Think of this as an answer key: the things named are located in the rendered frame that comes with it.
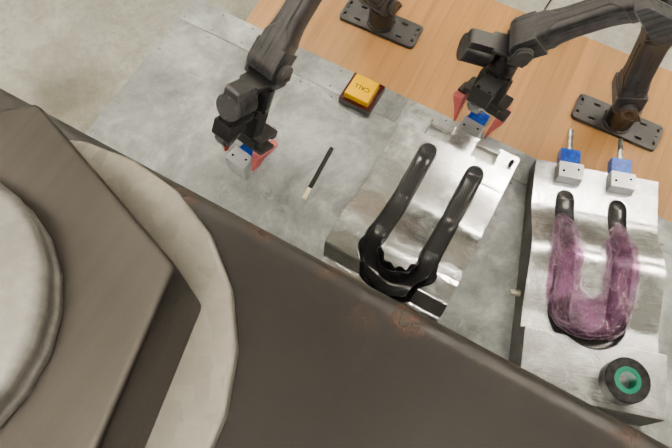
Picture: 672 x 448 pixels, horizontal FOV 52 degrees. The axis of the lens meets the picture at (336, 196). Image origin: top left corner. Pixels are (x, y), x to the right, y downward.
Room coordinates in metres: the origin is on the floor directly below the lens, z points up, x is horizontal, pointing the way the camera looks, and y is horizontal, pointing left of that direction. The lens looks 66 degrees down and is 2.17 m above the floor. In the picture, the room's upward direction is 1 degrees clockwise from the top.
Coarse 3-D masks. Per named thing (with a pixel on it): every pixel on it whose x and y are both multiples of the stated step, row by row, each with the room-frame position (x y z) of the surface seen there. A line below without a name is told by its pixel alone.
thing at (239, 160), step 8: (232, 152) 0.67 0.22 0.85; (240, 152) 0.67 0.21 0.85; (248, 152) 0.68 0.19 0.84; (232, 160) 0.65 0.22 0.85; (240, 160) 0.65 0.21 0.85; (248, 160) 0.65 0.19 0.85; (232, 168) 0.65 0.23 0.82; (240, 168) 0.64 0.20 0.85; (248, 168) 0.65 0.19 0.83; (248, 176) 0.64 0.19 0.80
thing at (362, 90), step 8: (352, 80) 0.87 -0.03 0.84; (360, 80) 0.87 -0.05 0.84; (368, 80) 0.87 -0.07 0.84; (352, 88) 0.85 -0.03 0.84; (360, 88) 0.85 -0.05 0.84; (368, 88) 0.85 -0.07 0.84; (376, 88) 0.85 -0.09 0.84; (352, 96) 0.83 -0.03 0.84; (360, 96) 0.83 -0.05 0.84; (368, 96) 0.83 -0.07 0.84; (368, 104) 0.82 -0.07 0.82
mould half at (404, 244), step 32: (416, 128) 0.72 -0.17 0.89; (384, 160) 0.65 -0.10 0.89; (448, 160) 0.65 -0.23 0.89; (480, 160) 0.65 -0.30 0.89; (384, 192) 0.57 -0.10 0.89; (416, 192) 0.57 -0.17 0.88; (448, 192) 0.57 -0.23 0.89; (480, 192) 0.58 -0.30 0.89; (352, 224) 0.48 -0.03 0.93; (416, 224) 0.50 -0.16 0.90; (480, 224) 0.51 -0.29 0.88; (352, 256) 0.42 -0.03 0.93; (384, 256) 0.42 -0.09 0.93; (416, 256) 0.42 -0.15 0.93; (448, 256) 0.42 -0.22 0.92; (448, 288) 0.36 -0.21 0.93
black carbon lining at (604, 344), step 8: (560, 192) 0.59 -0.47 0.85; (568, 192) 0.59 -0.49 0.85; (560, 200) 0.58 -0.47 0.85; (568, 200) 0.58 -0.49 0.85; (616, 200) 0.58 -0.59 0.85; (560, 208) 0.56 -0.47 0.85; (568, 208) 0.56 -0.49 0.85; (608, 208) 0.56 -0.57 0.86; (616, 208) 0.56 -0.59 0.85; (624, 208) 0.56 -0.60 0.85; (568, 216) 0.54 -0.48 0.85; (608, 216) 0.54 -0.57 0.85; (616, 216) 0.54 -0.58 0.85; (624, 216) 0.54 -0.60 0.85; (608, 224) 0.52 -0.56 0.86; (624, 224) 0.52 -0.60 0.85; (552, 320) 0.32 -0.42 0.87; (560, 328) 0.30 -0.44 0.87; (568, 336) 0.28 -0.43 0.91; (584, 344) 0.27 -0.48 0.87; (592, 344) 0.27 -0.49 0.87; (600, 344) 0.27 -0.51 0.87; (608, 344) 0.27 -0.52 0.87; (616, 344) 0.27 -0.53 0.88
